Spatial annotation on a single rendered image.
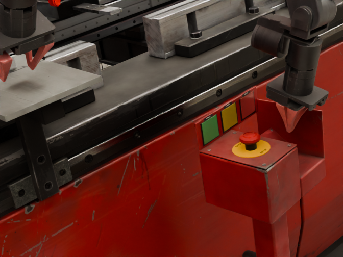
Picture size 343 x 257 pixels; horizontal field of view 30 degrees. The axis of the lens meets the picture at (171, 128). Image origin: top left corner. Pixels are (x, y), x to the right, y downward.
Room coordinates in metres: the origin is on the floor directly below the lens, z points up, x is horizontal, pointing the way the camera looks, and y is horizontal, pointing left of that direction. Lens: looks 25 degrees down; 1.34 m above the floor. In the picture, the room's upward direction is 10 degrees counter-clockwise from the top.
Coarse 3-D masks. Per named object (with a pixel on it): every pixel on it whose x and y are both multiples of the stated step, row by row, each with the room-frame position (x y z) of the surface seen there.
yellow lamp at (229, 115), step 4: (232, 104) 1.18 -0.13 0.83; (228, 108) 1.17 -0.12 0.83; (232, 108) 1.18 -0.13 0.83; (224, 112) 1.16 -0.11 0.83; (228, 112) 1.17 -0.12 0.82; (232, 112) 1.17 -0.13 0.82; (224, 116) 1.16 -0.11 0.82; (228, 116) 1.16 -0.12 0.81; (232, 116) 1.17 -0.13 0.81; (236, 116) 1.18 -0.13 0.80; (224, 120) 1.15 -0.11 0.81; (228, 120) 1.16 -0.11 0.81; (232, 120) 1.17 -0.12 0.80; (236, 120) 1.18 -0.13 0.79; (224, 124) 1.15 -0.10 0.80; (228, 124) 1.16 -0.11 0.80; (232, 124) 1.17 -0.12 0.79; (224, 128) 1.15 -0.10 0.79; (228, 128) 1.16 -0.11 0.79
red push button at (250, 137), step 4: (248, 132) 1.09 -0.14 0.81; (252, 132) 1.08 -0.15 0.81; (240, 136) 1.08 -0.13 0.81; (244, 136) 1.07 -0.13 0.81; (248, 136) 1.07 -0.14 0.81; (252, 136) 1.07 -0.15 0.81; (256, 136) 1.07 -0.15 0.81; (240, 140) 1.07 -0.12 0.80; (244, 140) 1.06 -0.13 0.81; (248, 140) 1.06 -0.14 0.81; (252, 140) 1.06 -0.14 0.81; (256, 140) 1.06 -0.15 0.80; (248, 144) 1.06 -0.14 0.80; (252, 144) 1.07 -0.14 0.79; (256, 144) 1.07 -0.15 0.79; (248, 148) 1.07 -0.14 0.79; (252, 148) 1.07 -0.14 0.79; (256, 148) 1.07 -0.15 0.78
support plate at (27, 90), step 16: (16, 64) 1.14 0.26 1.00; (48, 64) 1.10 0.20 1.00; (0, 80) 1.06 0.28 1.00; (16, 80) 1.05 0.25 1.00; (32, 80) 1.03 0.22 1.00; (48, 80) 1.02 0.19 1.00; (64, 80) 1.00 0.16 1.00; (80, 80) 0.99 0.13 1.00; (96, 80) 0.99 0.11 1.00; (0, 96) 0.98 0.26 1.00; (16, 96) 0.96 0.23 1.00; (32, 96) 0.95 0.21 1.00; (48, 96) 0.94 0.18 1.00; (64, 96) 0.95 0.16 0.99; (0, 112) 0.91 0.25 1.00; (16, 112) 0.90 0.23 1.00
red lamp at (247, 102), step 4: (252, 92) 1.22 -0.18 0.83; (244, 96) 1.21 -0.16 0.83; (248, 96) 1.21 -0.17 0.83; (252, 96) 1.22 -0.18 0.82; (240, 100) 1.20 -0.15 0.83; (244, 100) 1.20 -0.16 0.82; (248, 100) 1.21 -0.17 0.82; (252, 100) 1.22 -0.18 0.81; (240, 104) 1.20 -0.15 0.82; (244, 104) 1.20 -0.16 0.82; (248, 104) 1.21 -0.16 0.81; (252, 104) 1.22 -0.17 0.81; (244, 108) 1.20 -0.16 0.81; (248, 108) 1.21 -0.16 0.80; (252, 108) 1.22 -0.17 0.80; (244, 112) 1.20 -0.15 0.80; (248, 112) 1.21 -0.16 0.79; (252, 112) 1.22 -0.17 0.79; (244, 116) 1.20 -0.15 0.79
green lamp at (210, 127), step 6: (210, 120) 1.13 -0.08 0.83; (216, 120) 1.14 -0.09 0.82; (204, 126) 1.11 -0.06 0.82; (210, 126) 1.12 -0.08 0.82; (216, 126) 1.14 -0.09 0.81; (204, 132) 1.11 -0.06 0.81; (210, 132) 1.12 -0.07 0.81; (216, 132) 1.14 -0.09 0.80; (204, 138) 1.11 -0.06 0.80; (210, 138) 1.12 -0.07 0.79
